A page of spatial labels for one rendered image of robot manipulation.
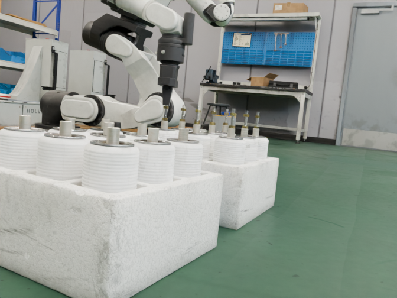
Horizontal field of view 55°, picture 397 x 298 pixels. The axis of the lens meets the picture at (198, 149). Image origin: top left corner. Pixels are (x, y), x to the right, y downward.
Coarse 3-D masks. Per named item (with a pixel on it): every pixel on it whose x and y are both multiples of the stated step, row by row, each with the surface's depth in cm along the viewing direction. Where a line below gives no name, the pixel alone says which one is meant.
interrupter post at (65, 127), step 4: (60, 124) 72; (64, 124) 71; (68, 124) 72; (60, 128) 72; (64, 128) 72; (68, 128) 72; (60, 132) 72; (64, 132) 72; (68, 132) 72; (64, 136) 72; (68, 136) 72
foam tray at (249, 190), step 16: (208, 160) 115; (256, 160) 130; (272, 160) 133; (224, 176) 109; (240, 176) 107; (256, 176) 118; (272, 176) 135; (224, 192) 109; (240, 192) 107; (256, 192) 120; (272, 192) 138; (224, 208) 109; (240, 208) 108; (256, 208) 123; (224, 224) 109; (240, 224) 110
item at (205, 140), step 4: (188, 136) 117; (192, 136) 116; (196, 136) 116; (200, 136) 117; (204, 136) 118; (208, 136) 119; (200, 140) 116; (204, 140) 117; (208, 140) 118; (204, 144) 117; (208, 144) 119; (204, 148) 118; (208, 148) 119; (204, 152) 118; (208, 152) 120; (204, 156) 118; (208, 156) 120
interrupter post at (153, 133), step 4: (148, 128) 77; (152, 128) 76; (156, 128) 76; (148, 132) 77; (152, 132) 76; (156, 132) 76; (148, 136) 77; (152, 136) 76; (156, 136) 77; (148, 140) 77; (152, 140) 76; (156, 140) 77
